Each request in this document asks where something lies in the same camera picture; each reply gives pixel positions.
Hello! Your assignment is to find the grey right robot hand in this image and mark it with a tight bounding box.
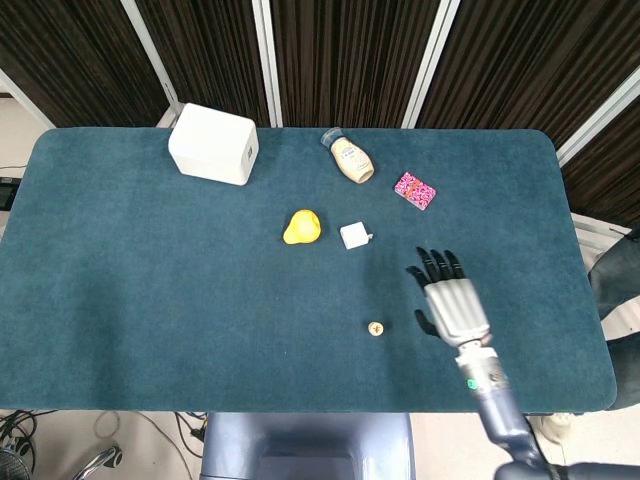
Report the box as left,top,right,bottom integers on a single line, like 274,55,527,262
406,247,492,349

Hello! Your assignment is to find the pink patterned card deck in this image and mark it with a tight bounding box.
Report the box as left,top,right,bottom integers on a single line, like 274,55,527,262
393,171,438,212

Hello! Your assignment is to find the beige sneaker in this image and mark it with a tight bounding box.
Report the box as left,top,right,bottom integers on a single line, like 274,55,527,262
529,412,572,441

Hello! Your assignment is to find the person in blue jeans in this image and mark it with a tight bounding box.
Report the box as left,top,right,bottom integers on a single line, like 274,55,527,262
587,232,640,411

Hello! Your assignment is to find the yellow pear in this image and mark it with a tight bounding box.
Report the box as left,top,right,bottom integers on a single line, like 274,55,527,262
282,209,323,246

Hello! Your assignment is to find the beige squeeze sauce bottle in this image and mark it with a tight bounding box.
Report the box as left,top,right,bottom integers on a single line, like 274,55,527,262
320,127,376,185

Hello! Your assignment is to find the dark brown ribbed partition panel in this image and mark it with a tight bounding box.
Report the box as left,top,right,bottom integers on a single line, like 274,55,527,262
417,0,640,151
134,0,275,128
0,0,169,129
559,102,640,229
269,0,444,130

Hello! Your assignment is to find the blue-grey robot torso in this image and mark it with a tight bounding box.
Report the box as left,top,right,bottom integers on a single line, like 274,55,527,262
199,412,416,480

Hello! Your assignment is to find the white rounded plastic box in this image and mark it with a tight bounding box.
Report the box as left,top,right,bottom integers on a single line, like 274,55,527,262
167,102,260,187

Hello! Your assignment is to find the teal velvet tablecloth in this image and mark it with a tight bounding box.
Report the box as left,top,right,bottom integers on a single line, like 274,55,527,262
0,127,619,416

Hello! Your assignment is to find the chrome chair leg with caster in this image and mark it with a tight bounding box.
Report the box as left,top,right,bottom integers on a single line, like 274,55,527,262
74,443,124,480

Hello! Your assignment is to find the black electronic device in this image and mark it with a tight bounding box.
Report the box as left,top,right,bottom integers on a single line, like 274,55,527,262
0,175,21,212

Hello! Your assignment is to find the white cube wall charger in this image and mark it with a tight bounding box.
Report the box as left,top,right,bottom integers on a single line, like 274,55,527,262
339,221,376,250

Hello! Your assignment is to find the grey metal frame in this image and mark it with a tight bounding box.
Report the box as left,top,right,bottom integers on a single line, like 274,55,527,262
571,212,634,261

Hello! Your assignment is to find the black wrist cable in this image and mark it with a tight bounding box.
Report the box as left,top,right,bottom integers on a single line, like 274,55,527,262
524,424,551,469

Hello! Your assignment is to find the white partition frame post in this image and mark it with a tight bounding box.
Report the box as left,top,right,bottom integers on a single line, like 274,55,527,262
0,67,55,131
402,0,461,129
554,74,640,169
251,0,282,128
119,0,184,119

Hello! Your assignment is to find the black power cable with plug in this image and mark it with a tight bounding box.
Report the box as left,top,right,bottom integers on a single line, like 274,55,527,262
172,410,209,454

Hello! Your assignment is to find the black floor cable bundle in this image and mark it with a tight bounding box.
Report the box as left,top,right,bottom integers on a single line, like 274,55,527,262
0,408,59,456

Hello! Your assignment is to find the black wire mesh fan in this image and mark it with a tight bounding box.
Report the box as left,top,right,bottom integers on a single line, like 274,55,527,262
0,447,34,480

